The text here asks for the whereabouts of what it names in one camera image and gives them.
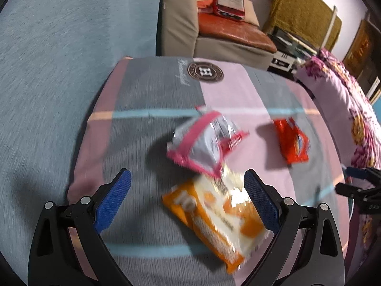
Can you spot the gold framed picture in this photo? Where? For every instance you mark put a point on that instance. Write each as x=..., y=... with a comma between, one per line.
x=358, y=47

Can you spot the beige pillow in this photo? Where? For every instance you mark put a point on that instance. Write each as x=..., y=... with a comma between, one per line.
x=251, y=13

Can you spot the olive green blanket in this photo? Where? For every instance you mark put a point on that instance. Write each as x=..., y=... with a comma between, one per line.
x=297, y=6

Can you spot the red orange snack packet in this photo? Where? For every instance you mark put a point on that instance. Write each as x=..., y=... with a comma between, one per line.
x=293, y=143

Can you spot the beige sofa with orange seat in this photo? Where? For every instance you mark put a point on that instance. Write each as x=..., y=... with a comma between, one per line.
x=232, y=32

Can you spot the floral pink bed blanket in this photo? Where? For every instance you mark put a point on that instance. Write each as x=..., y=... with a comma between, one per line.
x=351, y=101

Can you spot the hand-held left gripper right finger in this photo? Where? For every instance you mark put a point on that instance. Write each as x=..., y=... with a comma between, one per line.
x=260, y=202

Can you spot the plaid pink grey tablecloth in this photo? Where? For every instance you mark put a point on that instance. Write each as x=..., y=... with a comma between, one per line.
x=134, y=140

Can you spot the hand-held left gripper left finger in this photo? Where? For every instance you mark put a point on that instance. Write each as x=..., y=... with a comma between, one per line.
x=114, y=199

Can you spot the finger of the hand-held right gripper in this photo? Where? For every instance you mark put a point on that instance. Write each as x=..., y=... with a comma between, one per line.
x=352, y=190
x=357, y=172

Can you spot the pink and white snack packet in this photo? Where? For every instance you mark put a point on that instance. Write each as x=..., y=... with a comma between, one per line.
x=202, y=146

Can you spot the orange and white snack packet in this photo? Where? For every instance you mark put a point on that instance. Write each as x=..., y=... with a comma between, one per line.
x=214, y=214

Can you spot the white and black side table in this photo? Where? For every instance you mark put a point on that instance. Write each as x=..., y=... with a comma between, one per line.
x=279, y=61

